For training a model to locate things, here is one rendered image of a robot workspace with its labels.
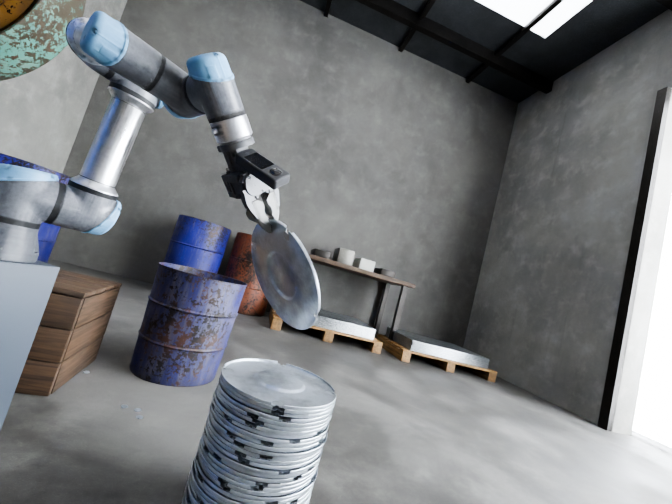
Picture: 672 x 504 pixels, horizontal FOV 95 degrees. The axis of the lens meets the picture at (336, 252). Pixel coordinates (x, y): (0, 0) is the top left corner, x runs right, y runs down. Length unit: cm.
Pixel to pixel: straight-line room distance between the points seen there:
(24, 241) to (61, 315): 37
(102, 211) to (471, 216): 489
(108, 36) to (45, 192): 50
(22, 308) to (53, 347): 33
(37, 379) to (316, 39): 487
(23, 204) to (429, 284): 451
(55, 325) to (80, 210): 46
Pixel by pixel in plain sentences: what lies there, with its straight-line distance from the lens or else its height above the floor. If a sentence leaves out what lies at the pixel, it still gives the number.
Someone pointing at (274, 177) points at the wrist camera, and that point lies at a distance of 63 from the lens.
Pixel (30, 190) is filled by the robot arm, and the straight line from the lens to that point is 107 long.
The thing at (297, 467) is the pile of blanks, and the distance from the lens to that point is 80.
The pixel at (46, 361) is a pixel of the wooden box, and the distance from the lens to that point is 143.
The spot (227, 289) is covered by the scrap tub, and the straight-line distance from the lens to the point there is 150.
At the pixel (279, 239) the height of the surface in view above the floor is 67.
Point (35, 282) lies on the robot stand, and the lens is 110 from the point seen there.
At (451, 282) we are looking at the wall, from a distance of 508.
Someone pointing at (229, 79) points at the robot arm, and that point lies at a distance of 68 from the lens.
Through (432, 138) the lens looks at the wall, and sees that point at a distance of 528.
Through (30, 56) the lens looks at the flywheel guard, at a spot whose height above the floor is 111.
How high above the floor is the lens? 61
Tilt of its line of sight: 6 degrees up
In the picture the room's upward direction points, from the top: 15 degrees clockwise
